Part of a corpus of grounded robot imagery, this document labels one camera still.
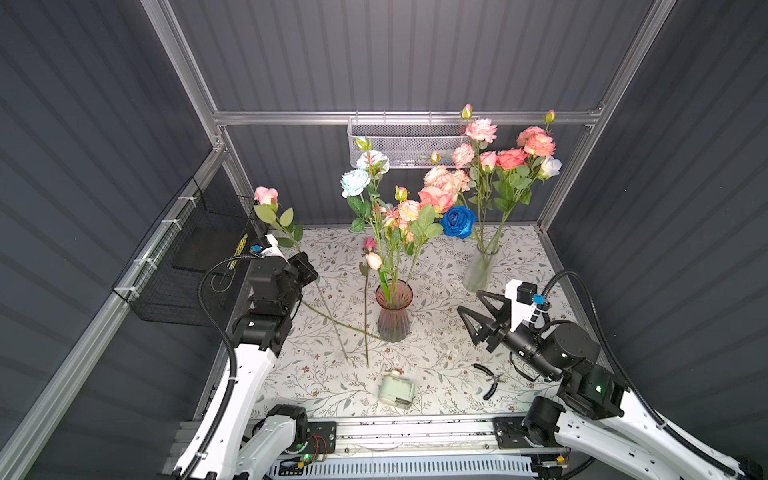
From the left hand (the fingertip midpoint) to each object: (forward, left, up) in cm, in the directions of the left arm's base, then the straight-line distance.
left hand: (306, 252), depth 72 cm
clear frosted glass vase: (+8, -50, -22) cm, 55 cm away
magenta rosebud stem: (+25, -15, -26) cm, 39 cm away
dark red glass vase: (-5, -21, -14) cm, 26 cm away
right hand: (-18, -37, +2) cm, 41 cm away
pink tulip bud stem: (-2, -17, -2) cm, 17 cm away
